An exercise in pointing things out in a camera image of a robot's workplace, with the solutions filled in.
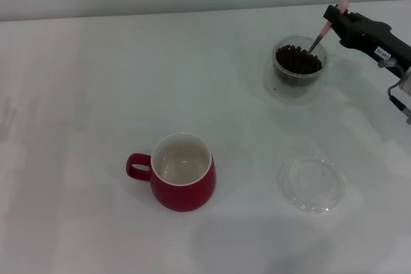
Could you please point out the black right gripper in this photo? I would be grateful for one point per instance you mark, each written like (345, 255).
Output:
(385, 41)

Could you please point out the clear glass cup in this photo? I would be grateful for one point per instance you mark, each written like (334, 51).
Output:
(298, 94)

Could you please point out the glass jar of coffee beans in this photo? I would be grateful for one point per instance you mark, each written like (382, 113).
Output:
(295, 65)

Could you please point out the red ceramic mug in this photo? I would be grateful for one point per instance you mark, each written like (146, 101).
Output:
(183, 193)

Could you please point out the clear glass saucer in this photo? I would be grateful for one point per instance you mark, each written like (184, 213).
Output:
(321, 190)

